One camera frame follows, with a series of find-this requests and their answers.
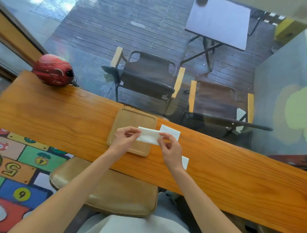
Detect person's right forearm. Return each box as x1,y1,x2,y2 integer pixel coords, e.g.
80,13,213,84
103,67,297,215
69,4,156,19
167,166,241,233

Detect person's grey trousers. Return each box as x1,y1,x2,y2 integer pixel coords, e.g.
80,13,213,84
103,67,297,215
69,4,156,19
153,192,190,225

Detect colourful number play mat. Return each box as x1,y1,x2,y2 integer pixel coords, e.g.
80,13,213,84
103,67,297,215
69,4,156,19
0,128,75,233

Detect tan cushioned stool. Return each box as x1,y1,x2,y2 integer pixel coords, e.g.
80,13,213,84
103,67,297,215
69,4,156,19
49,157,159,218

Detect red helmet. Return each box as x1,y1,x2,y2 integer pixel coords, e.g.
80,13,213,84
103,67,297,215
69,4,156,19
31,54,75,86

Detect yellow cabinet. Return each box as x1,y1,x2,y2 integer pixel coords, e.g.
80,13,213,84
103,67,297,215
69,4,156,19
274,17,307,46

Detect dark folding chair wooden armrests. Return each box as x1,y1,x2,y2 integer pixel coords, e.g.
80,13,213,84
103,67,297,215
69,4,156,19
101,47,186,106

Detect person's left forearm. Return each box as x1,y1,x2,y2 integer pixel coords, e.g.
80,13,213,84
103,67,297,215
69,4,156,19
8,147,120,233

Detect wooden door frame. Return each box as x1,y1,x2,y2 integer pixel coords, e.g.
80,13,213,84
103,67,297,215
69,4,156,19
0,4,49,82

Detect grey folding table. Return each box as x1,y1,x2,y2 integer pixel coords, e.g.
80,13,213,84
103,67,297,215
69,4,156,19
180,0,251,72

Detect person's white shirt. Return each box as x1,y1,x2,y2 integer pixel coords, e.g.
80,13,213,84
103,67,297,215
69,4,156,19
77,214,190,233

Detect brown folding chair wooden armrests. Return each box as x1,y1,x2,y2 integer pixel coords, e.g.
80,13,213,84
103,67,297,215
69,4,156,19
181,80,274,142

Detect person's left hand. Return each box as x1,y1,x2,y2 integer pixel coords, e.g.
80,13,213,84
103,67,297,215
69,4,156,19
108,126,142,157

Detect flat white paper napkin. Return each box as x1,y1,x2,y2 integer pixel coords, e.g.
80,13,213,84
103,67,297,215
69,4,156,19
159,124,181,142

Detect light wooden tray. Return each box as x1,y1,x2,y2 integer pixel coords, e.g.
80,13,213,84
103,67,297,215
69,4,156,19
107,106,158,157

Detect person's right hand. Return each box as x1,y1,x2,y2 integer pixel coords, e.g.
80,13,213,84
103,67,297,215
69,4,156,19
157,132,184,171

